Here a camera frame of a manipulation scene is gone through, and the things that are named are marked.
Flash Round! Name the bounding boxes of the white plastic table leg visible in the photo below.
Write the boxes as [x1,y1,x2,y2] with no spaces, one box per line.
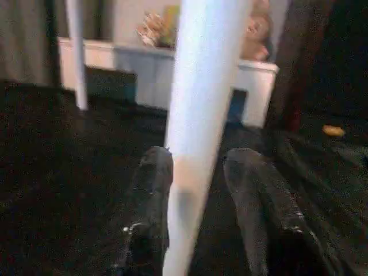
[162,0,257,276]
[65,0,89,112]

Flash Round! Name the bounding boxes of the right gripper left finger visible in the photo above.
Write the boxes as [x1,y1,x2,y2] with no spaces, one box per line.
[114,145,175,276]

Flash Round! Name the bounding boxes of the white cabinet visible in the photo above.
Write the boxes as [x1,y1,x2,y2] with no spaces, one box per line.
[58,37,280,129]

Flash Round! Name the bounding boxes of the grey curtain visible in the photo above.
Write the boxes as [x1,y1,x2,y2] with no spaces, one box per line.
[0,0,63,86]

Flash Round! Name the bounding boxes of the brown teddy bear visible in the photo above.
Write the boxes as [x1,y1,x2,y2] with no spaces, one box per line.
[137,11,163,47]

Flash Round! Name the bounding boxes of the green yellow card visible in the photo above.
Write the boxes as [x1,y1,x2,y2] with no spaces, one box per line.
[162,4,181,49]

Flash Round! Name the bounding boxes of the small yellow tag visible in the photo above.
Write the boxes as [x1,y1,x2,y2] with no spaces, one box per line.
[321,125,346,138]

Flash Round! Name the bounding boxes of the tan plush toy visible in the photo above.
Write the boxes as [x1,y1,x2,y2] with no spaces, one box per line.
[243,10,273,61]

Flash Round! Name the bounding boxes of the dark red curtain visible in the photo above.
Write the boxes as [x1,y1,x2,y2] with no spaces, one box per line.
[266,0,334,132]

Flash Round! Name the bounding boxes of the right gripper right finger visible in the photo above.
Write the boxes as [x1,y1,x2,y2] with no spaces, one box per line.
[224,148,346,276]

